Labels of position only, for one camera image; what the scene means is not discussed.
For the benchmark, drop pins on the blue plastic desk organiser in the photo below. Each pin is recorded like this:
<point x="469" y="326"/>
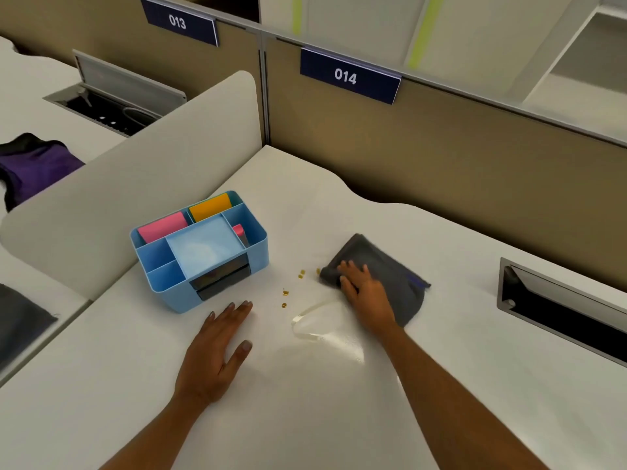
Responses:
<point x="171" y="283"/>

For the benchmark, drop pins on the blue number sign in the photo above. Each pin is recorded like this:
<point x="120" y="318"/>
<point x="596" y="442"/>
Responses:
<point x="179" y="21"/>
<point x="348" y="75"/>

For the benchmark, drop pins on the pink sticky note pad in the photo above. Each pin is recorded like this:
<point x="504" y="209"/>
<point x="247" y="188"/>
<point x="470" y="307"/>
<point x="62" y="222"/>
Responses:
<point x="162" y="227"/>

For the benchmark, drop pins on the clear plastic strip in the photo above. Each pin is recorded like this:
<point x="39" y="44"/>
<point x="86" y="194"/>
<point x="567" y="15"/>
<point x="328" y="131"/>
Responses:
<point x="297" y="326"/>

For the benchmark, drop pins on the orange sticky note pad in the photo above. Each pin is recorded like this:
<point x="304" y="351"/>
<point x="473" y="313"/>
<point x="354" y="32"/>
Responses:
<point x="209" y="208"/>

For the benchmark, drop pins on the person's right thumb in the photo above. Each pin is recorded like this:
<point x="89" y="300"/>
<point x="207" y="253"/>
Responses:
<point x="347" y="289"/>

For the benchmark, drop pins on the dark grey cloth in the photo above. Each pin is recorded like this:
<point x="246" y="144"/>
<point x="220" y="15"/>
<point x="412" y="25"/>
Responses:
<point x="397" y="274"/>

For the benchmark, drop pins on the small pink eraser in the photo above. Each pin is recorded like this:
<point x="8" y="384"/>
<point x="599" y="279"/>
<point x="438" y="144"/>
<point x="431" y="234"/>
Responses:
<point x="238" y="233"/>

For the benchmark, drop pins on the white desk divider panel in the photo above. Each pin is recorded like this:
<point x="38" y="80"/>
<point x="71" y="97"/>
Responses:
<point x="147" y="166"/>

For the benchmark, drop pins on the person's left forearm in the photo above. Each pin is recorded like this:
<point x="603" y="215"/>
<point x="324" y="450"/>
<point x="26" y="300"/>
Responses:
<point x="156" y="435"/>

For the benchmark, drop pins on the person's right forearm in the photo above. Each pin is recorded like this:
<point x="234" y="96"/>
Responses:
<point x="450" y="401"/>

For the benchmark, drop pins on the beige partition panel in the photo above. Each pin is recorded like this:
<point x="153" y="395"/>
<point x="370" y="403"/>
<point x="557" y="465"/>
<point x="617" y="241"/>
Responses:
<point x="122" y="48"/>
<point x="465" y="161"/>

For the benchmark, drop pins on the person's left thumb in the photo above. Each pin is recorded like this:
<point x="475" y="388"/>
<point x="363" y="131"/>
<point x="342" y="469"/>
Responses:
<point x="241" y="353"/>

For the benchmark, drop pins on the person's right hand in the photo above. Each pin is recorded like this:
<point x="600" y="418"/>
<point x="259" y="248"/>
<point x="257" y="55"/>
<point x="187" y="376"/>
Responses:
<point x="370" y="301"/>

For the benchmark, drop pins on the purple and black garment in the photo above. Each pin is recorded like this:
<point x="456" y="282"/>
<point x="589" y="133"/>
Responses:
<point x="34" y="166"/>

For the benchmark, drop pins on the person's left hand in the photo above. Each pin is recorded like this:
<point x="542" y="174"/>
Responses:
<point x="205" y="362"/>

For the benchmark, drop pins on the grey fabric piece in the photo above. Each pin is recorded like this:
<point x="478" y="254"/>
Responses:
<point x="19" y="323"/>

